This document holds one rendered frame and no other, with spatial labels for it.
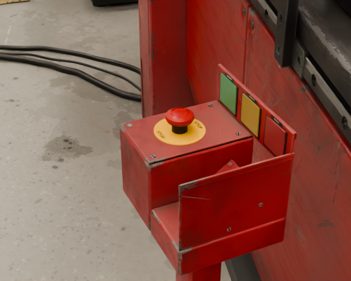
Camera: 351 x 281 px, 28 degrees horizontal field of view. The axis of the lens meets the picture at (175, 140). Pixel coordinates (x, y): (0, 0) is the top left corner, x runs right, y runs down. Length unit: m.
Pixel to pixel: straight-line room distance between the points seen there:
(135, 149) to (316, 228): 0.35
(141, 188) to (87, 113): 1.55
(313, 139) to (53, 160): 1.31
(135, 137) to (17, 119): 1.57
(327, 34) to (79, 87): 1.73
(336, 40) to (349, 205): 0.23
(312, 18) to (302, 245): 0.39
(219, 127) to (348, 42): 0.22
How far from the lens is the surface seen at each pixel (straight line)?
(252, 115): 0.94
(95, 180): 2.17
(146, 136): 0.96
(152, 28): 2.03
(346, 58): 0.98
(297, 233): 1.23
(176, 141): 0.94
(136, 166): 0.96
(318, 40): 1.04
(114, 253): 1.92
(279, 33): 1.14
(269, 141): 0.92
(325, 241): 1.10
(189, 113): 0.95
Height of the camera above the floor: 1.31
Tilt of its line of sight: 34 degrees down
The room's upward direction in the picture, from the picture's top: straight up
